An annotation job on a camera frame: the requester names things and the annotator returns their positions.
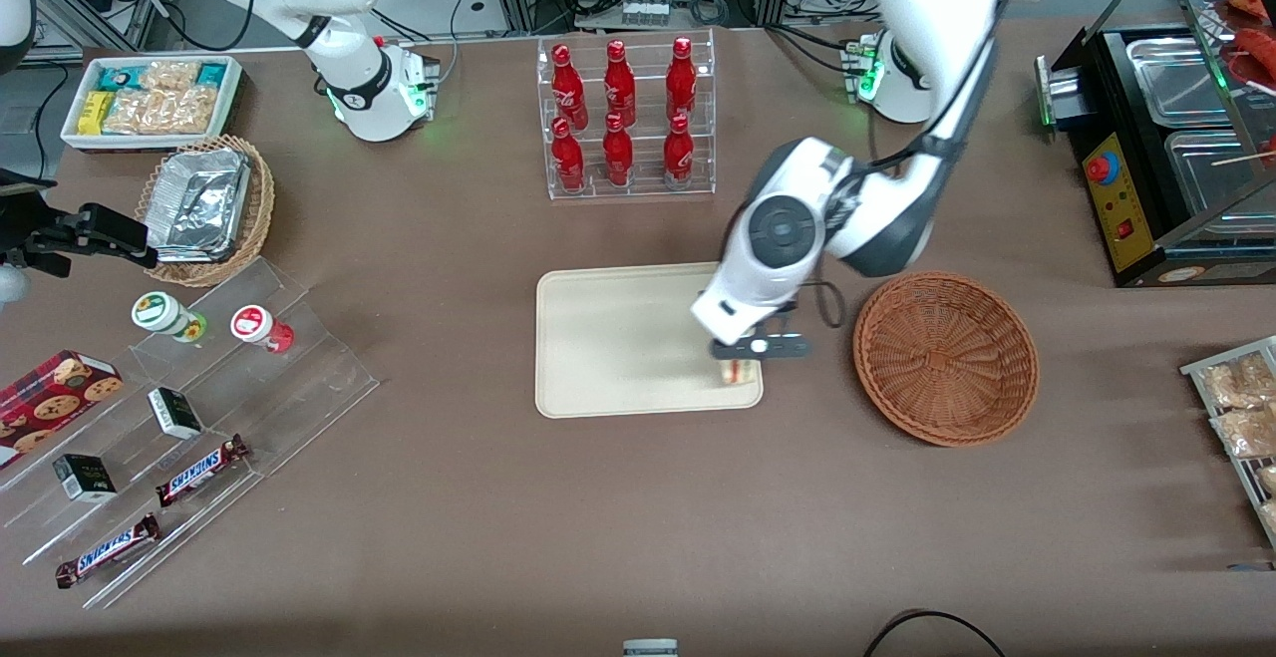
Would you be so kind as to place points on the stack of foil trays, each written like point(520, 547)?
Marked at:
point(199, 203)

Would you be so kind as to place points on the white plastic snack bin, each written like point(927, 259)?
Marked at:
point(140, 143)

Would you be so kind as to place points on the brown wicker basket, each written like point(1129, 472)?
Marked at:
point(947, 358)

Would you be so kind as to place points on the triangular sandwich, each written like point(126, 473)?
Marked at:
point(736, 372)

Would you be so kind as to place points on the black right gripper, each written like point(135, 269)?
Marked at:
point(62, 235)

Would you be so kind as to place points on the red tartan cookie box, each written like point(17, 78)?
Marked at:
point(50, 403)

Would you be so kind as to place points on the yellow snack packet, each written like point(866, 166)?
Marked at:
point(96, 114)

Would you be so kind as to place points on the clear beige snack bag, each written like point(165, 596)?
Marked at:
point(1266, 480)
point(1236, 383)
point(1246, 433)
point(1269, 517)
point(169, 76)
point(164, 111)

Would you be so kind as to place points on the small grey device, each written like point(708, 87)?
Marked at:
point(650, 649)

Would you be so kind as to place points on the small black box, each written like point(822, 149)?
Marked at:
point(174, 413)
point(85, 478)

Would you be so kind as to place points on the Snickers chocolate bar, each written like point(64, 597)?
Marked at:
point(108, 549)
point(199, 473)

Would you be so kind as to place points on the clear acrylic bottle rack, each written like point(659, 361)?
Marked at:
point(646, 144)

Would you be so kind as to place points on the teal snack packet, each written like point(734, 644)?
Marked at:
point(212, 74)
point(118, 77)

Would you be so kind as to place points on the light wicker basket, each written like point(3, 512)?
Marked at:
point(257, 228)

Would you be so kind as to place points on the green lidded cup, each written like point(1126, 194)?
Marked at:
point(158, 310)

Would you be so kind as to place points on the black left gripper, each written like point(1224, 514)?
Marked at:
point(788, 305)

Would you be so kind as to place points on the steel warmer pan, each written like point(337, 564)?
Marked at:
point(1176, 79)
point(1216, 173)

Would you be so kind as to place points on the grey power strip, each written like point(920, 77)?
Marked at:
point(645, 13)

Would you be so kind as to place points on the red lidded cup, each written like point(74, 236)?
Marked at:
point(251, 323)

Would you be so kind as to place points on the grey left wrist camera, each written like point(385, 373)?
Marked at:
point(788, 346)

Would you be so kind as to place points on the red sausage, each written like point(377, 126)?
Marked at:
point(1258, 59)
point(1251, 1)

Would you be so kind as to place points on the clear acrylic step display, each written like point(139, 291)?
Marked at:
point(319, 378)

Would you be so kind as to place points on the cream plastic tray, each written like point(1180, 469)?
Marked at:
point(618, 338)

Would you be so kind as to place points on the red cola bottle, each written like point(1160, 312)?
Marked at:
point(570, 94)
point(568, 164)
point(618, 154)
point(620, 89)
point(681, 84)
point(678, 154)

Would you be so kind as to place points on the black food warmer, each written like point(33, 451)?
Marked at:
point(1116, 208)

